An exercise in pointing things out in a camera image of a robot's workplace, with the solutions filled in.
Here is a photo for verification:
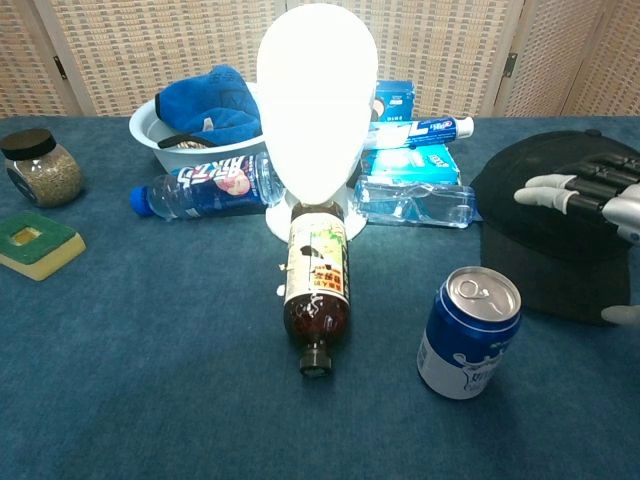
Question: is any brown tea bottle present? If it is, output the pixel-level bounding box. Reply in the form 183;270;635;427
282;199;351;377

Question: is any woven folding screen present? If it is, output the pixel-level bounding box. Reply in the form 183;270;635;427
0;0;640;119

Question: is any small blue carton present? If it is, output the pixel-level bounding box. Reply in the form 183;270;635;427
370;79;416;124

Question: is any blue label water bottle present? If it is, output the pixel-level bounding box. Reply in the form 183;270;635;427
129;152;287;221

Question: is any blue white drink can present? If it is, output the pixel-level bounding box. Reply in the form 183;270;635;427
416;265;523;401

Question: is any blue white toothpaste tube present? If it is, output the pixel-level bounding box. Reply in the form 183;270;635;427
364;115;475;151

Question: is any white plastic basin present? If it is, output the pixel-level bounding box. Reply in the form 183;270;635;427
128;82;269;174

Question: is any green yellow sponge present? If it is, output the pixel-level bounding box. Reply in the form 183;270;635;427
0;209;87;282

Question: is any white mannequin head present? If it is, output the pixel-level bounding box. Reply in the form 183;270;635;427
254;2;379;241

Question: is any glass jar black lid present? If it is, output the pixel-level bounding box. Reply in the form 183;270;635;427
0;128;85;209

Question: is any blue cloth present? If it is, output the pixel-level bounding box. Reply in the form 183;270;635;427
153;63;264;147

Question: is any light blue toothpaste box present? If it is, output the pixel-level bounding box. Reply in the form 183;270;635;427
359;144;461;187

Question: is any clear crushed water bottle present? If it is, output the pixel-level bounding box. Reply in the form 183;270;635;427
353;174;482;230

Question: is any black rimmed scrubber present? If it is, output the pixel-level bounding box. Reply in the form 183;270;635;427
157;133;220;151

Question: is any dark baseball cap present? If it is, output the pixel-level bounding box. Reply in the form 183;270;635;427
469;128;640;326

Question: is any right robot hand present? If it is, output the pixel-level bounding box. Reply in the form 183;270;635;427
513;152;640;326

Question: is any blue tablecloth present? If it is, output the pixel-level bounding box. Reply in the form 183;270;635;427
0;115;640;480

